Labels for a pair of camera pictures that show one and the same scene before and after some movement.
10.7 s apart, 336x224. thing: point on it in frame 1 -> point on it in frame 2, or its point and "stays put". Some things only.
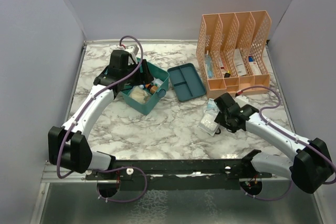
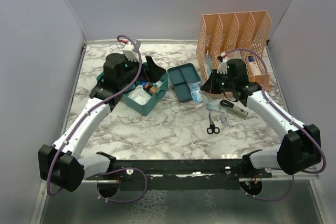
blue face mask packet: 211,105 -> 196,93
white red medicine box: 253,66 stays put
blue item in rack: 208,60 stays put
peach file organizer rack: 232,52 stays put
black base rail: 175,175 stays put
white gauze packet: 208,123 -> 139,95
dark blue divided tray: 186,82 stays put
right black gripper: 220,119 -> 210,86
